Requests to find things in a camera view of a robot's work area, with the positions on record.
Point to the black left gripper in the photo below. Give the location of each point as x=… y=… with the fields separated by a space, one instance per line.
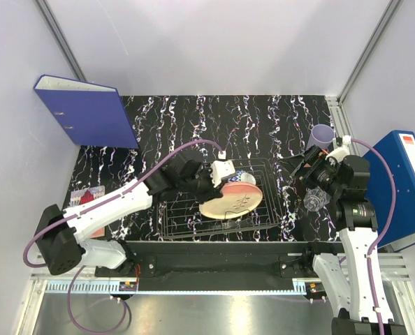
x=213 y=192

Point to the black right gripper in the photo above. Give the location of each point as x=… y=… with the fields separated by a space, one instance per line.
x=315 y=157

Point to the pink beige plate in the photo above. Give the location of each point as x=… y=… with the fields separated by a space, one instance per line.
x=238 y=199

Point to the lavender plastic cup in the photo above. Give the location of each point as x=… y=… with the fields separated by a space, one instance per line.
x=321 y=135

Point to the clear glass tumbler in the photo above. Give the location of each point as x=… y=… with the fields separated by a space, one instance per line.
x=315 y=199

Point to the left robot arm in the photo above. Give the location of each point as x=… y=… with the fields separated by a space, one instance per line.
x=63 y=237

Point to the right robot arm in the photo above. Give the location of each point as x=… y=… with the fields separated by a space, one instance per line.
x=357 y=295

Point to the blue white patterned bowl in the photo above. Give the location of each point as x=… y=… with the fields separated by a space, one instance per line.
x=242 y=176

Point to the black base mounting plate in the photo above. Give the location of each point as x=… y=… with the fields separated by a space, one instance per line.
x=224 y=266

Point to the picture card with red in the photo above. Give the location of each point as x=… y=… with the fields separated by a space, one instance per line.
x=86 y=195

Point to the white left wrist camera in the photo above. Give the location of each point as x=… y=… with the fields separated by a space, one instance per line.
x=221 y=169

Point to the black wire dish rack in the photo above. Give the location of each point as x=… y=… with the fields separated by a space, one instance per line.
x=181 y=218

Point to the blue ring binder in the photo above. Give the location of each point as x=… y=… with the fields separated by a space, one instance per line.
x=398 y=150

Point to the purple ring binder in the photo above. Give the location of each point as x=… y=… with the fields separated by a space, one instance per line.
x=90 y=114

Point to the white slotted cable duct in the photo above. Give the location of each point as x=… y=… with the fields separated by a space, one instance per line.
x=92 y=287

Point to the aluminium frame post right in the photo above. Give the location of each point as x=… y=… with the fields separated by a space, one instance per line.
x=375 y=38

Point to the aluminium frame post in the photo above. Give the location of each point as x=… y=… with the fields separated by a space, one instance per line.
x=59 y=37
x=375 y=38

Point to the aluminium frame post left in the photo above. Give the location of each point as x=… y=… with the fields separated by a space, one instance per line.
x=59 y=37

